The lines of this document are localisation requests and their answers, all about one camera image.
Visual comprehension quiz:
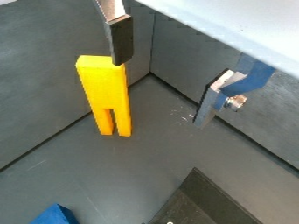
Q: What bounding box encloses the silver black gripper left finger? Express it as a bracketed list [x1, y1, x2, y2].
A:
[92, 0, 133, 66]

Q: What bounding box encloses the blue silver gripper right finger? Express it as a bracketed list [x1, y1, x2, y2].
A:
[193, 53, 276, 128]

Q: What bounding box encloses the yellow double-square peg block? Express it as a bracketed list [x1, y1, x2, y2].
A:
[76, 55, 132, 137]

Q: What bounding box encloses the blue foam shape board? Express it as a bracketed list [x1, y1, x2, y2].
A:
[29, 204, 80, 224]

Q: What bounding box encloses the black curved holder stand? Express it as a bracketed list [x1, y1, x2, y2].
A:
[148, 167, 263, 224]

